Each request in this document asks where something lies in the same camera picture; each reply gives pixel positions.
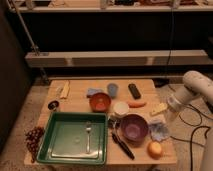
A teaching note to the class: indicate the yellow-white gripper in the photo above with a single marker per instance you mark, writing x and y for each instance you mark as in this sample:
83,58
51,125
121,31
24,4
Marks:
158,109

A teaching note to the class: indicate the black eraser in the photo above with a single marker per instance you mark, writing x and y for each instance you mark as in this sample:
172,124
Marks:
134,91

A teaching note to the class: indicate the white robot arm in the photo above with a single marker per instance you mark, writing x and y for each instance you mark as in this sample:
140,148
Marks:
195,85

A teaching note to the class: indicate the white cup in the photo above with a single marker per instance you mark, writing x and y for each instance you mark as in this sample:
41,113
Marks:
120,109

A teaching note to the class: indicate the blue plastic cup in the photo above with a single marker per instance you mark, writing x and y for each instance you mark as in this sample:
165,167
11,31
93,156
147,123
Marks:
112,90

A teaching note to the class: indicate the blue crumpled cloth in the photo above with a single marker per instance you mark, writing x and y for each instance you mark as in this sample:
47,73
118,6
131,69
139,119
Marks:
158,130

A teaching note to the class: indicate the orange carrot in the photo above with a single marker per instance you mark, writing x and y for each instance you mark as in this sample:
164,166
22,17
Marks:
133,104

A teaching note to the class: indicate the purple bowl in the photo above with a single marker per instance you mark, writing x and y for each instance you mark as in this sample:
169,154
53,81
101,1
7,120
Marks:
134,128

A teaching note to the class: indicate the yellow round fruit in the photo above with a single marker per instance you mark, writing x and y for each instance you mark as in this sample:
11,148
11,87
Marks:
155,150

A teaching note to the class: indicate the red bowl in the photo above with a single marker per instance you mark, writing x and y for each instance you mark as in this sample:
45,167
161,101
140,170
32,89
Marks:
100,102

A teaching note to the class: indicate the wooden shelf beam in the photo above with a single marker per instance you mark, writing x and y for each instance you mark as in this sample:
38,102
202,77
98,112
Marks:
118,58

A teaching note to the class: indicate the blue sponge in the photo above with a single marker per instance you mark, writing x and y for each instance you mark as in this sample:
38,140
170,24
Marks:
92,91

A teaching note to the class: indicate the silver fork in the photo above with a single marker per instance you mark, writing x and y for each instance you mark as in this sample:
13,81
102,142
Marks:
88,130

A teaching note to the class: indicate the green tray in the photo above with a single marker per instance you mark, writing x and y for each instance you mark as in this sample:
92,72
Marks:
65,139

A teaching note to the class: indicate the yellow banana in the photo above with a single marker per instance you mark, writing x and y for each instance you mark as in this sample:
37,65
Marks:
65,91

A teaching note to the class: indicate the small black round tin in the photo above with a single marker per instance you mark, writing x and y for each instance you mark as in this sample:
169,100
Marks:
53,105

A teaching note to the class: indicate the bunch of dark grapes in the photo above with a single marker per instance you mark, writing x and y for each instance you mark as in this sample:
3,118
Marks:
32,141

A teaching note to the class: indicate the metal diagonal pole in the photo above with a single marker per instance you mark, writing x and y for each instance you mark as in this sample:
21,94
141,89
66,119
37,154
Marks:
34,47

